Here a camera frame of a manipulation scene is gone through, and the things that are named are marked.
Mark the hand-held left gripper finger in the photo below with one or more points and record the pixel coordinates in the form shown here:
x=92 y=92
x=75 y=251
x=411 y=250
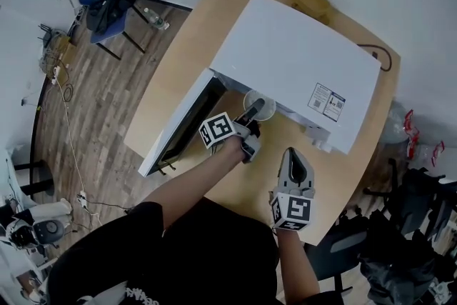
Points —
x=254 y=110

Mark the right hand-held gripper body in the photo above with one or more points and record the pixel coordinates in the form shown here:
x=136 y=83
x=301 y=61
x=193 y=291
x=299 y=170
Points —
x=292 y=210

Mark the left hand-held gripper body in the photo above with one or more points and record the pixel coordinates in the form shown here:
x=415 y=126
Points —
x=216 y=128

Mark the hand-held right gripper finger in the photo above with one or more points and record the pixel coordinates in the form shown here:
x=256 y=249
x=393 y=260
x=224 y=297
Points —
x=283 y=175
x=308 y=178

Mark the white round plate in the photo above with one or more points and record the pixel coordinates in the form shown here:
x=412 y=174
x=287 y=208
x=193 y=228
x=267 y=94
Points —
x=269 y=111

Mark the white microwave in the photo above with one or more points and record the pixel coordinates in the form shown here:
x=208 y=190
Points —
x=296 y=57

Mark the person's left forearm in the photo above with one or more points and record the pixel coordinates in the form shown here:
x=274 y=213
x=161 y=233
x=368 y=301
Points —
x=200 y=182

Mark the person's right forearm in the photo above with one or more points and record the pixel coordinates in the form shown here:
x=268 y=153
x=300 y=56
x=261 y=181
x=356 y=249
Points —
x=296 y=264

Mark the person's black shirt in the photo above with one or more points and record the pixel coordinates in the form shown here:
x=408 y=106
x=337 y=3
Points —
x=200 y=260

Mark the black jacket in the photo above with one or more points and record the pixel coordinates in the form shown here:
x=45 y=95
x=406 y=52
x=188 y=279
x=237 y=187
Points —
x=396 y=260

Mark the clear plastic water bottle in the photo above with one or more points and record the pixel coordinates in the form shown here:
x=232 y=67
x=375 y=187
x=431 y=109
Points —
x=155 y=18

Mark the white power strip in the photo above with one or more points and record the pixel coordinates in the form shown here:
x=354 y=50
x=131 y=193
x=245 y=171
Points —
x=83 y=200
x=56 y=75

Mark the black bag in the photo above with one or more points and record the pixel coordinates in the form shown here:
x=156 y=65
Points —
x=107 y=16

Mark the brown cardboard box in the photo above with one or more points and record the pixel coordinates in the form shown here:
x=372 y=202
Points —
x=68 y=48

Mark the black round stool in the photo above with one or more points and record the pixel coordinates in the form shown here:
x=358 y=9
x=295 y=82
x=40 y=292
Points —
x=39 y=178

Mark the black router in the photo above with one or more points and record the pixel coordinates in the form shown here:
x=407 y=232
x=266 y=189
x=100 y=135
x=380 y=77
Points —
x=45 y=37

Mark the white and grey device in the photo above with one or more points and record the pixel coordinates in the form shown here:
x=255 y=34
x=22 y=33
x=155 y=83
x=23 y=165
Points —
x=48 y=230

